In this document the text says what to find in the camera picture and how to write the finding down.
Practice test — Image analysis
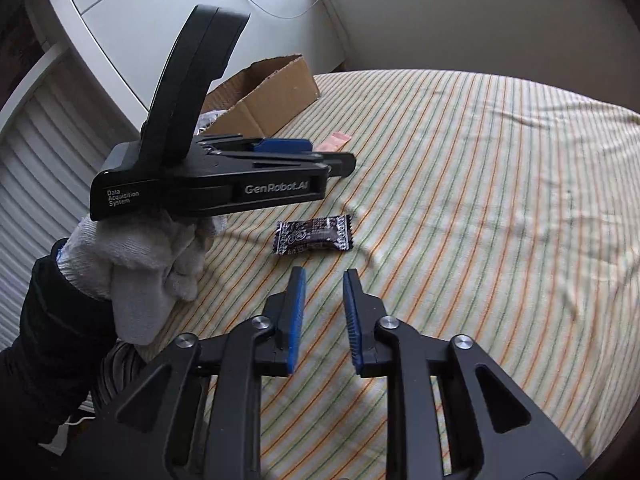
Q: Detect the white gloved left hand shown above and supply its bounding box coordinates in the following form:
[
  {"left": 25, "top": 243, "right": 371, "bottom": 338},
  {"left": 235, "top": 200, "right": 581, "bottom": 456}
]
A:
[{"left": 56, "top": 212, "right": 227, "bottom": 346}]

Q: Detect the brown cardboard box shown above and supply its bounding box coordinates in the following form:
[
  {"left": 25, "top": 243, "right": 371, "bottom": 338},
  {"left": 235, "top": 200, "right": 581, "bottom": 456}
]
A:
[{"left": 201, "top": 54, "right": 320, "bottom": 138}]

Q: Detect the pink snack packet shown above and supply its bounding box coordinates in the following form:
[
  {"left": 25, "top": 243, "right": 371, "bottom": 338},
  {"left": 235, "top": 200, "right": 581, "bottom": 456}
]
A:
[{"left": 314, "top": 131, "right": 352, "bottom": 153}]

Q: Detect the white cabinet with shelf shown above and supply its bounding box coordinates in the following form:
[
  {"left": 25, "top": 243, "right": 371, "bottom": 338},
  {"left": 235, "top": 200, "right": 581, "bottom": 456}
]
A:
[{"left": 44, "top": 0, "right": 345, "bottom": 128}]

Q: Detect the dark brown candy wrapper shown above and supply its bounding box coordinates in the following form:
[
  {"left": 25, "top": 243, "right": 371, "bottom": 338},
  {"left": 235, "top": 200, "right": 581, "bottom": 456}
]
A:
[{"left": 272, "top": 214, "right": 354, "bottom": 256}]

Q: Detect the striped tablecloth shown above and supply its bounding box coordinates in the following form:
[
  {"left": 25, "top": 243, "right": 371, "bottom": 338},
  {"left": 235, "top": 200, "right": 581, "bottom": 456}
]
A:
[{"left": 142, "top": 70, "right": 639, "bottom": 479}]

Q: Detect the black sleeved left forearm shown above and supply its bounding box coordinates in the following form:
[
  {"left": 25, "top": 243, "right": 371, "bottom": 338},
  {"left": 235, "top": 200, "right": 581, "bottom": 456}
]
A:
[{"left": 1, "top": 240, "right": 116, "bottom": 460}]

